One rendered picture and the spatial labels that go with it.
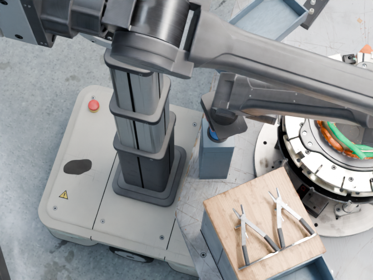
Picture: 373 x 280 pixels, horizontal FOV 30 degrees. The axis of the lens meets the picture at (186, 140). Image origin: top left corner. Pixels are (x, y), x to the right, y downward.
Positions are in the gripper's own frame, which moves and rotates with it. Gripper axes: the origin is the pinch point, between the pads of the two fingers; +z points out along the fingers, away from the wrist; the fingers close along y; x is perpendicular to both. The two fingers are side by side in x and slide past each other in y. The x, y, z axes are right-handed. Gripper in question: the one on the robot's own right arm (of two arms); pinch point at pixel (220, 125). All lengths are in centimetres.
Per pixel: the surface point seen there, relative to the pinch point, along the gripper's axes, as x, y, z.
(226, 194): 4.5, -14.5, 0.2
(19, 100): 44, 67, 112
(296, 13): -29.2, 20.9, 5.4
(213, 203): 7.8, -15.2, 0.3
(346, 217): -25.8, -26.5, 25.4
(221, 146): 0.7, -3.4, 3.9
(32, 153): 46, 45, 111
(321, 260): -8.6, -34.3, 0.9
